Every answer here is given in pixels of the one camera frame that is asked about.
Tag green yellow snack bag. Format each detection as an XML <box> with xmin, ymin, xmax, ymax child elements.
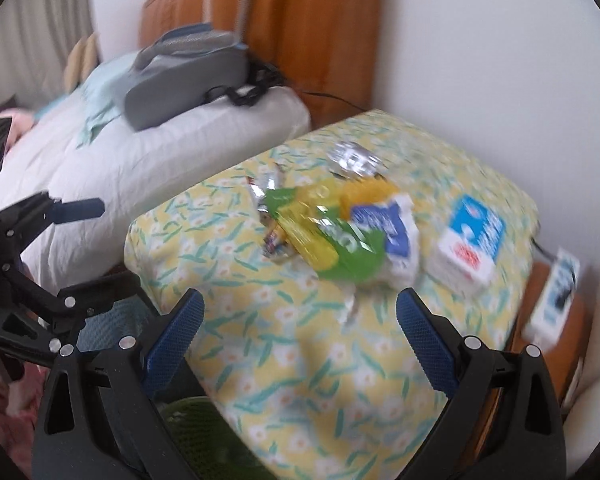
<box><xmin>268</xmin><ymin>177</ymin><xmax>398</xmax><ymax>284</ymax></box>

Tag green plastic trash basket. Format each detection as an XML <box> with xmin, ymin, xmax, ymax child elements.
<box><xmin>160</xmin><ymin>396</ymin><xmax>275</xmax><ymax>480</ymax></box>

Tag white pillow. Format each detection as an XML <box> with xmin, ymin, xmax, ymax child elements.
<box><xmin>0</xmin><ymin>87</ymin><xmax>310</xmax><ymax>292</ymax></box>

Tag blue white milk carton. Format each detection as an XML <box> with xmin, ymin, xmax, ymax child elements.
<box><xmin>426</xmin><ymin>195</ymin><xmax>506</xmax><ymax>298</ymax></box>

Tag light blue cloth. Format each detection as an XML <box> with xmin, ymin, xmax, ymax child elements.
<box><xmin>32</xmin><ymin>52</ymin><xmax>142</xmax><ymax>150</ymax></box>

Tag white power strip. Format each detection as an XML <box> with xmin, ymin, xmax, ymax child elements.
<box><xmin>522</xmin><ymin>248</ymin><xmax>581</xmax><ymax>353</ymax></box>

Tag blue white snack packet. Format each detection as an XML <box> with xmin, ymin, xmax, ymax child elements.
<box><xmin>351</xmin><ymin>193</ymin><xmax>420</xmax><ymax>292</ymax></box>

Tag small candy wrapper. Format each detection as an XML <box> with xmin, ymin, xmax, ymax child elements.
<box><xmin>246</xmin><ymin>162</ymin><xmax>294</xmax><ymax>261</ymax></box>

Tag grey breathing machine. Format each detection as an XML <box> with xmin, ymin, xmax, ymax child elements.
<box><xmin>111</xmin><ymin>23</ymin><xmax>249</xmax><ymax>131</ymax></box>

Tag yellow floral cloth cover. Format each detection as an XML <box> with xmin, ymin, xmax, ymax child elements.
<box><xmin>124</xmin><ymin>110</ymin><xmax>538</xmax><ymax>479</ymax></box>

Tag beige curtain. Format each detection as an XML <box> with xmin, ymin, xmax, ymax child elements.
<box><xmin>0</xmin><ymin>0</ymin><xmax>94</xmax><ymax>110</ymax></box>

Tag silver foil wrapper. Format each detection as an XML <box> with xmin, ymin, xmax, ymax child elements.
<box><xmin>327</xmin><ymin>141</ymin><xmax>387</xmax><ymax>179</ymax></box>

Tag wooden headboard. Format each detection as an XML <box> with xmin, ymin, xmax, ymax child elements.
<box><xmin>138</xmin><ymin>0</ymin><xmax>381</xmax><ymax>128</ymax></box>

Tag black power adapter cable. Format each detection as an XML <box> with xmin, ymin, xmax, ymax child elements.
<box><xmin>201</xmin><ymin>56</ymin><xmax>368</xmax><ymax>114</ymax></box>

